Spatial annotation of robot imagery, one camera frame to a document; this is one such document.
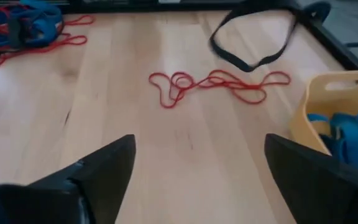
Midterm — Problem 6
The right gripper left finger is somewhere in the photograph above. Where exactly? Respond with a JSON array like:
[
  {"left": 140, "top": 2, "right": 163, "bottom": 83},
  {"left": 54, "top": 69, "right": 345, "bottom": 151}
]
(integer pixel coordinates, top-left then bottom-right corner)
[{"left": 0, "top": 134, "right": 136, "bottom": 224}]

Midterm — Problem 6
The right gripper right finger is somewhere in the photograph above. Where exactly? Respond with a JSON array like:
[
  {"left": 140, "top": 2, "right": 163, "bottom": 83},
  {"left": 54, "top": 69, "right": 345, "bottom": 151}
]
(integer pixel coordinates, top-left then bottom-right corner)
[{"left": 265, "top": 134, "right": 358, "bottom": 224}]

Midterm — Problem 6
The black wide rubber band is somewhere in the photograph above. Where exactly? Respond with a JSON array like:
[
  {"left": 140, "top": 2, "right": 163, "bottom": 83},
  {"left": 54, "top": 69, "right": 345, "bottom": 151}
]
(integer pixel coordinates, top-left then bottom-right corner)
[
  {"left": 7, "top": 18, "right": 23, "bottom": 47},
  {"left": 209, "top": 4, "right": 300, "bottom": 73}
]

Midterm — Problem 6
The yellow plastic basket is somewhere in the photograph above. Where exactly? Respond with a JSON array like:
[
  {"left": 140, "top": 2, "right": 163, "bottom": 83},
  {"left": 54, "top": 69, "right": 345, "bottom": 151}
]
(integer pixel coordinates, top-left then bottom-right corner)
[{"left": 289, "top": 70, "right": 358, "bottom": 175}]

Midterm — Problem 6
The black frame clamp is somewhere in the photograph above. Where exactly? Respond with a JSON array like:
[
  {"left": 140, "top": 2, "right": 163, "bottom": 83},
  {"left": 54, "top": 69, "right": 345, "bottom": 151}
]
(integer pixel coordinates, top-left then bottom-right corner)
[{"left": 303, "top": 1, "right": 332, "bottom": 22}]

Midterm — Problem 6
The black aluminium table frame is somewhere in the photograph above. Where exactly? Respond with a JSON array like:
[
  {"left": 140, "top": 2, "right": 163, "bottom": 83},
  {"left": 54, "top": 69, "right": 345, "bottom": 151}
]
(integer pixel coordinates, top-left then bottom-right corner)
[{"left": 0, "top": 0, "right": 358, "bottom": 71}]

